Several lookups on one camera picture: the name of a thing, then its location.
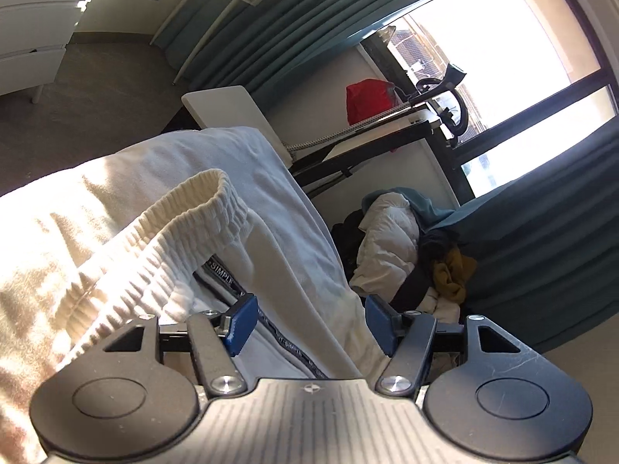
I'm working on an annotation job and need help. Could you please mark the white dresser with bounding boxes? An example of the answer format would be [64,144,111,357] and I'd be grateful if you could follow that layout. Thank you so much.
[0,0,281,104]

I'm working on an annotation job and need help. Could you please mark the pile of pale clothes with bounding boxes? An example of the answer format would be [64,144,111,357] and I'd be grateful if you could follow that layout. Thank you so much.
[418,290,462,324]

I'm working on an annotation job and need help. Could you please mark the white puffer jacket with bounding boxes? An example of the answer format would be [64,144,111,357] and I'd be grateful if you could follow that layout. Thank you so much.
[348,192,422,297]

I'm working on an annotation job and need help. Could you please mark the mustard garment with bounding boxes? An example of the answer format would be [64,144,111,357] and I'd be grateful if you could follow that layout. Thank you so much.
[432,246,477,303]

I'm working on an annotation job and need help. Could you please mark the red bag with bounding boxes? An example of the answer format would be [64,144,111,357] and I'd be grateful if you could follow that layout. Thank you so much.
[345,78,402,126]

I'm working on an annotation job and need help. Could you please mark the black desk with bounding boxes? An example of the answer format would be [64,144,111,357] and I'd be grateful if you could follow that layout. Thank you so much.
[290,106,433,189]

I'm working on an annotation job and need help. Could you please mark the dark clothing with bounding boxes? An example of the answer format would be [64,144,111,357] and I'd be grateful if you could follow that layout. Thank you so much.
[331,210,436,320]

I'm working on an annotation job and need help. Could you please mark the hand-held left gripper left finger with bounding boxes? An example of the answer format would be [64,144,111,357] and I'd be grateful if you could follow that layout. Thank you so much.
[103,292,258,396]

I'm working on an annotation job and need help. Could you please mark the window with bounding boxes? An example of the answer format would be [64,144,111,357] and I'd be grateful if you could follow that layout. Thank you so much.
[360,0,619,199]

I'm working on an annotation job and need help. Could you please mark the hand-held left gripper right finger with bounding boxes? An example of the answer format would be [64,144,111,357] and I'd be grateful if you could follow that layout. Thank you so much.
[365,295,523,397]

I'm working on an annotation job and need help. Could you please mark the white flat board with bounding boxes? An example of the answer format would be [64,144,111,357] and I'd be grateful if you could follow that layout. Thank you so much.
[181,85,297,171]

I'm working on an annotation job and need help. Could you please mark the cream sweatpants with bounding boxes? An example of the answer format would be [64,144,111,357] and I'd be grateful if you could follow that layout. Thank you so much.
[0,126,390,450]

